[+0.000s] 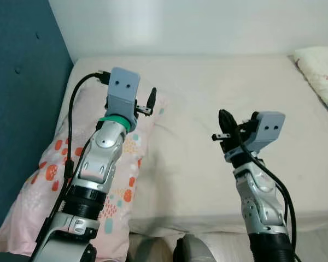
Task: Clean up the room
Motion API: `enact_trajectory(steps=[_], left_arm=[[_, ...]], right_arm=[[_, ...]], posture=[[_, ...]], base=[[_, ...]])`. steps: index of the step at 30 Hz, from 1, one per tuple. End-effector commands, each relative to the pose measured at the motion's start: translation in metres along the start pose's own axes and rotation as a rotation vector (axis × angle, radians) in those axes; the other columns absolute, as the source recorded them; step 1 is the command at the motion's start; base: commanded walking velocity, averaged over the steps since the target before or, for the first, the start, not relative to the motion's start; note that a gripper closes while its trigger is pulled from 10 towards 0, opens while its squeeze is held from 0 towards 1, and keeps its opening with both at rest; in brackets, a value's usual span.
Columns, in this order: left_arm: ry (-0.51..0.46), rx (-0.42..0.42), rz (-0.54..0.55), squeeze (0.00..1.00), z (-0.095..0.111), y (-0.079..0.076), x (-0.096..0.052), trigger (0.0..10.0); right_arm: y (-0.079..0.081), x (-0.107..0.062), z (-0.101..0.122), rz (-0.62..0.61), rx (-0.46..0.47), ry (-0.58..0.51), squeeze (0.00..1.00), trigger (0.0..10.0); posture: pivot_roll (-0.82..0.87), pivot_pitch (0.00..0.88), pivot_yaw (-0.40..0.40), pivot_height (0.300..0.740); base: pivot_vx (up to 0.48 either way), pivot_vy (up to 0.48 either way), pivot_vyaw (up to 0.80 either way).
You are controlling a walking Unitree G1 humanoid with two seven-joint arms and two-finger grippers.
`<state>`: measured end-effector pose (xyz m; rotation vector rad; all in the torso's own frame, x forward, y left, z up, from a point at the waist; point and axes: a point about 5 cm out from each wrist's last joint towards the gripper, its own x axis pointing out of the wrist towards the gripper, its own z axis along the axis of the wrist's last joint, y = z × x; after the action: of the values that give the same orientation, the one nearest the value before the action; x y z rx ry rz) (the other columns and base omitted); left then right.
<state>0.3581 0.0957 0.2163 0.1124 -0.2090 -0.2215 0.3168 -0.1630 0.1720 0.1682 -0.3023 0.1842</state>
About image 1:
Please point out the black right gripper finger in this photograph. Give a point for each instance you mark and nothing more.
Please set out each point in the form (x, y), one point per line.
(221, 137)
(227, 121)

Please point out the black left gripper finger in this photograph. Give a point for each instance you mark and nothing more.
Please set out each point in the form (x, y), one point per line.
(152, 98)

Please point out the pink patterned pillow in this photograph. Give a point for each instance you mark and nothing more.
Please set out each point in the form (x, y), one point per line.
(33, 207)

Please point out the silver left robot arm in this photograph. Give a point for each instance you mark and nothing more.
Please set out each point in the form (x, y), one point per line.
(101, 155)

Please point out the cream mattress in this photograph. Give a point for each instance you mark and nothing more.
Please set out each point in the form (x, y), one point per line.
(218, 82)

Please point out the grey robot right leg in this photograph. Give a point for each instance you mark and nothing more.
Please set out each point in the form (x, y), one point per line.
(197, 251)

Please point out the blue upholstered headboard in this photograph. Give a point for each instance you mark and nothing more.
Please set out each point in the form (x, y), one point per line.
(22, 109)

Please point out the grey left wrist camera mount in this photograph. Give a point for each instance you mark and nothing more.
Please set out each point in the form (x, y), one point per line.
(123, 93)

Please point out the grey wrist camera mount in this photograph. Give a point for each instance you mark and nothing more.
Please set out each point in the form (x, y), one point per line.
(123, 93)
(268, 128)

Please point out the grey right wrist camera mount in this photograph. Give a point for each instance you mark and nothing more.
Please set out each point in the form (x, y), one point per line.
(268, 128)

